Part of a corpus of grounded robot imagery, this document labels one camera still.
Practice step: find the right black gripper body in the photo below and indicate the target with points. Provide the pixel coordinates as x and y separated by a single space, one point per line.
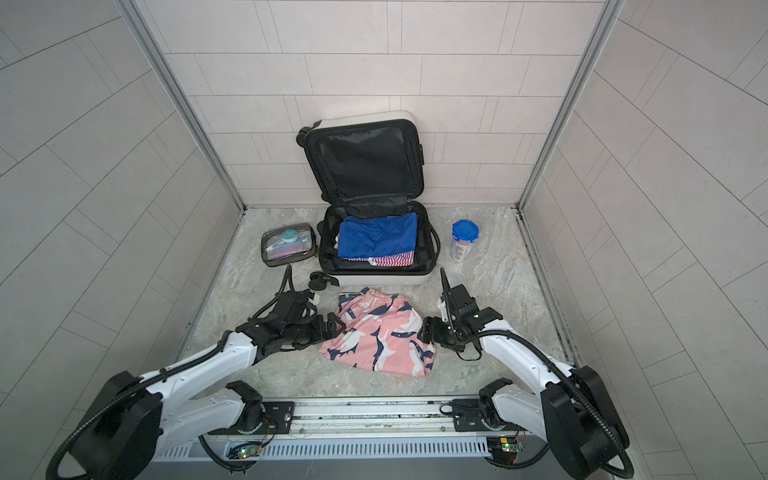
445 333

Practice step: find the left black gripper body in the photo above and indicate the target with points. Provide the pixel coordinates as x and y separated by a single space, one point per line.
308 332

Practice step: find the red white striped garment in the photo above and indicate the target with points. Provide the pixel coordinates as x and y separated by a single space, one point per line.
404 259

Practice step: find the pink whale print garment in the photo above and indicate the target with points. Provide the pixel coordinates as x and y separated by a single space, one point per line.
380 334

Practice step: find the blue cloth garment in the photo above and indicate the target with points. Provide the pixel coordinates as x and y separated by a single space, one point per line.
377 237

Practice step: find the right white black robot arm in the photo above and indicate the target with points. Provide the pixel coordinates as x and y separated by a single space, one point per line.
578 454

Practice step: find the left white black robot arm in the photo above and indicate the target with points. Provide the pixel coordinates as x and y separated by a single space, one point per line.
136 418

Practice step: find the clear toiletry pouch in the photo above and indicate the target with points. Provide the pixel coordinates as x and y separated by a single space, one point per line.
288 244

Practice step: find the blue lid plastic jar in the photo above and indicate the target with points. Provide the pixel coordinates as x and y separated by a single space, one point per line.
464 233

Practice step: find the white ventilation grille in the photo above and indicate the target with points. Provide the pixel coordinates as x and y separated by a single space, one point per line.
371 448

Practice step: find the left green circuit board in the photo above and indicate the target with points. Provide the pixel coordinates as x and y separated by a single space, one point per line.
245 451

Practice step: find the green circuit board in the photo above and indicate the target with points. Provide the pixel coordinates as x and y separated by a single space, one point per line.
505 450
245 451

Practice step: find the right green circuit board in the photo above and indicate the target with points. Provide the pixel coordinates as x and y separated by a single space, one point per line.
505 450

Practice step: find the white suitcase black lining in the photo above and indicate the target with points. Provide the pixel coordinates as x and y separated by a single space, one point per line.
369 166

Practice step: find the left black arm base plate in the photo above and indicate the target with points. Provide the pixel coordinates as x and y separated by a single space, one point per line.
273 417

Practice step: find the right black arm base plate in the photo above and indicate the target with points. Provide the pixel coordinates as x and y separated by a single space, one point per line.
474 415

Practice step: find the aluminium mounting rail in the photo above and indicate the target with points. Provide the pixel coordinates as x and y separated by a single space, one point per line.
372 416

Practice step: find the left aluminium corner post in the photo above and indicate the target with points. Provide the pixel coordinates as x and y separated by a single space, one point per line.
150 48

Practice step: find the aluminium corner post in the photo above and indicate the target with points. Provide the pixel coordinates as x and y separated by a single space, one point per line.
588 60
150 48

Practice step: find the right aluminium corner post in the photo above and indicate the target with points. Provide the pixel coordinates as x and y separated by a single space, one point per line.
588 60

